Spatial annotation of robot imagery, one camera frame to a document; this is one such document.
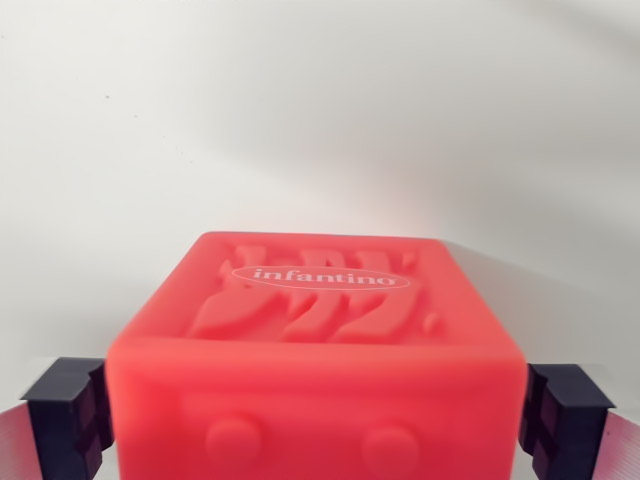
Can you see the gripper left finger with black rubber pad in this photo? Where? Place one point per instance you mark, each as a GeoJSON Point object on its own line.
{"type": "Point", "coordinates": [55, 420]}

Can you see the gripper right finger with black rubber pad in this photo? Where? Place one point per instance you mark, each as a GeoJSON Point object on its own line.
{"type": "Point", "coordinates": [575, 420]}

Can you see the red infantino silicone cube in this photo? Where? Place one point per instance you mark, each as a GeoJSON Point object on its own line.
{"type": "Point", "coordinates": [315, 390]}

